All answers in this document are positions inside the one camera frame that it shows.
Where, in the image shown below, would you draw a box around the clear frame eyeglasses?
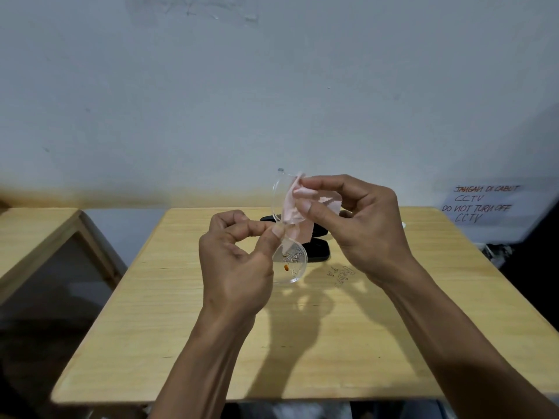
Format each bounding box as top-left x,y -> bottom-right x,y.
271,168 -> 309,284

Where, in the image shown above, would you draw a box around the person's right hand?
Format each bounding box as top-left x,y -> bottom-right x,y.
293,174 -> 421,290

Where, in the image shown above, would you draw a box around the person's left forearm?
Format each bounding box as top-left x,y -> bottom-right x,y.
148,307 -> 259,419

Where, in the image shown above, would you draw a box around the dark bulky object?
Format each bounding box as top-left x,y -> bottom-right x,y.
484,213 -> 559,333

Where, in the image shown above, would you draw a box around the person's left hand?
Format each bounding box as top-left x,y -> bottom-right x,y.
199,209 -> 286,322

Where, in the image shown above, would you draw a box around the pink cleaning cloth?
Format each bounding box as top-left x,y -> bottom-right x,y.
281,172 -> 344,246

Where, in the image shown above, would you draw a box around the wooden side table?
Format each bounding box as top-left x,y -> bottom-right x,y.
0,207 -> 128,307

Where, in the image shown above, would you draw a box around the black eyeglasses case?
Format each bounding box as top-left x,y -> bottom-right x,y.
260,214 -> 332,262

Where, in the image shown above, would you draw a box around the handwritten white paper sign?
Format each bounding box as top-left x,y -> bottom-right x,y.
438,178 -> 559,246

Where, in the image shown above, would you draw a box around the person's right forearm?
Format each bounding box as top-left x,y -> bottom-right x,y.
383,256 -> 559,419

